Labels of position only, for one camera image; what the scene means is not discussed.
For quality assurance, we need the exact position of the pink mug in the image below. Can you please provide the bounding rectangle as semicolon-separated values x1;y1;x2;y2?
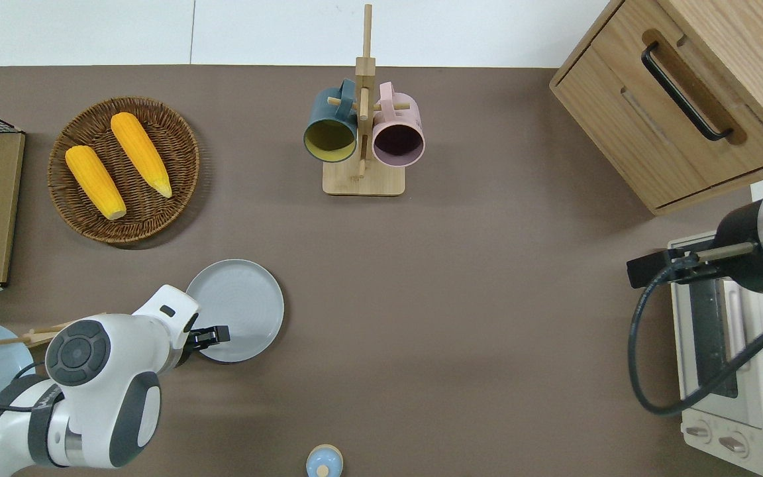
371;81;427;168

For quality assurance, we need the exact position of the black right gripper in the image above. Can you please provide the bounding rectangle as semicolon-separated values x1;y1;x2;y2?
626;198;763;295

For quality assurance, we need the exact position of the short yellow corn cob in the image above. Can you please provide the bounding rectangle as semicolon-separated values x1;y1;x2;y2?
110;111;174;199

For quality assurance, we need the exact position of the white toaster oven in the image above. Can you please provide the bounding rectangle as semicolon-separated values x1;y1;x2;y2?
667;231;763;477

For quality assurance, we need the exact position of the brown wicker basket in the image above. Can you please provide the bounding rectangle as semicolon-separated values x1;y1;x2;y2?
47;96;201;245

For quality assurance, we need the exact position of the wooden plate rack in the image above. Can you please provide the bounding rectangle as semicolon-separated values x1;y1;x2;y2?
0;313;107;350

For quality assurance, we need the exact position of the wooden cabinet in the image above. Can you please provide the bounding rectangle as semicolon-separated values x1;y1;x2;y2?
548;0;763;217

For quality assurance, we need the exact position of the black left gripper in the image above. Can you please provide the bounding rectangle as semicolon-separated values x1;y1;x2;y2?
178;315;232;366

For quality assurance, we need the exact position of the long yellow corn cob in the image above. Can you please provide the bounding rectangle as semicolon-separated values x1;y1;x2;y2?
64;145;128;221

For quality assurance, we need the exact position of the gray round plate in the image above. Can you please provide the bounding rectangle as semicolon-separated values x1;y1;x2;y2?
184;258;285;364

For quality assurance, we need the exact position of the wooden mug rack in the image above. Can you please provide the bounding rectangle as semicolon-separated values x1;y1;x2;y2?
322;3;412;197

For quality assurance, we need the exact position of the dark teal mug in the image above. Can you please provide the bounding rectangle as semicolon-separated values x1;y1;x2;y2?
302;79;360;164

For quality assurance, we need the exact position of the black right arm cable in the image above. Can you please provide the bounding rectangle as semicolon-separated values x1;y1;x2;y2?
627;268;763;417

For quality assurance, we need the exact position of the black cabinet handle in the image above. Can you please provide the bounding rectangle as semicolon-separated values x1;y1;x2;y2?
640;41;734;142

